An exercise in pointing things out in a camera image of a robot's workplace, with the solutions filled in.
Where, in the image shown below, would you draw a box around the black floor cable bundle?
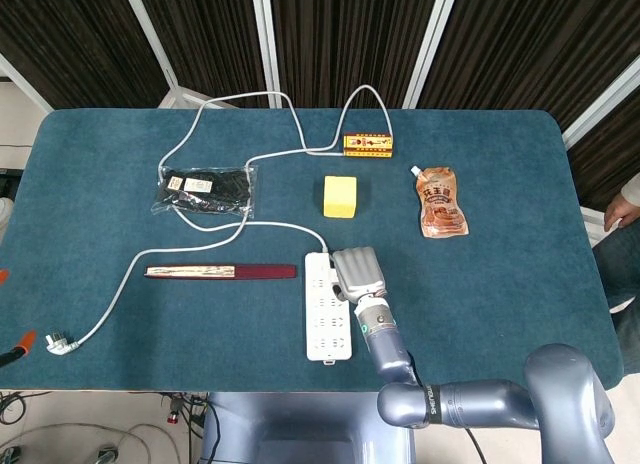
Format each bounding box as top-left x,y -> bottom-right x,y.
0,391 -> 51,425

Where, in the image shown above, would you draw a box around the blue felt table mat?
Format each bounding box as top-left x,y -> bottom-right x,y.
0,108 -> 625,391

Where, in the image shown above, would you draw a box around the dark red folding fan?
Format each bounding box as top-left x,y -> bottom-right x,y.
144,264 -> 298,281

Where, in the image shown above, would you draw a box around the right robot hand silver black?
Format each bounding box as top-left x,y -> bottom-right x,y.
329,246 -> 389,305

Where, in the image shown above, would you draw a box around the white cable with plug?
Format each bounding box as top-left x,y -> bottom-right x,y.
46,84 -> 394,358

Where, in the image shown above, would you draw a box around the white metal frame post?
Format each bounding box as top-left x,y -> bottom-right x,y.
119,0 -> 241,110
559,56 -> 640,150
251,0 -> 281,109
402,0 -> 461,110
0,51 -> 54,113

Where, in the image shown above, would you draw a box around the bystander white sleeved forearm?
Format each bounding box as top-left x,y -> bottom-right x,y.
619,175 -> 640,205

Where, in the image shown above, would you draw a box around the brown sauce pouch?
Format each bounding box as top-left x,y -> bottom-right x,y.
410,165 -> 470,239

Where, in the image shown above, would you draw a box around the bystander bare hand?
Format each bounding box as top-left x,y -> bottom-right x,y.
603,193 -> 632,233

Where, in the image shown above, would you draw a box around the yellow sponge block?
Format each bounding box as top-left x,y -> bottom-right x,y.
322,174 -> 360,219

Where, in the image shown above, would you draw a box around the bystander trousered legs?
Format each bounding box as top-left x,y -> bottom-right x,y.
592,222 -> 640,375

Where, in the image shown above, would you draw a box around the white power strip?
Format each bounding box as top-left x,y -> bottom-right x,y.
305,252 -> 354,365

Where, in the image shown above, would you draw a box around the white metal frame base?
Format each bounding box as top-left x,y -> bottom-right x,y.
582,206 -> 609,245

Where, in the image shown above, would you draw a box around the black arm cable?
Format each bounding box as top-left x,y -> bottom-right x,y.
404,351 -> 489,464

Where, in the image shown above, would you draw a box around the black items in plastic bag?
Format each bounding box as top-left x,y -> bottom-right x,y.
150,164 -> 257,220

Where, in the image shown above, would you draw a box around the grey floor cable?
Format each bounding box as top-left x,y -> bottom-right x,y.
0,422 -> 184,464

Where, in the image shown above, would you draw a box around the yellow red small box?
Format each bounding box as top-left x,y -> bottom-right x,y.
342,133 -> 395,159

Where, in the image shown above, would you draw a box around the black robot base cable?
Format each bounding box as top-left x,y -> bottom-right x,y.
204,401 -> 222,464

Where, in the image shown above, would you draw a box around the black floor device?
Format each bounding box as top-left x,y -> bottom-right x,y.
0,167 -> 22,195

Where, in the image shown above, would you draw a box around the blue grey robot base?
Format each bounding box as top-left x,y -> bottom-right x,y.
199,392 -> 416,464

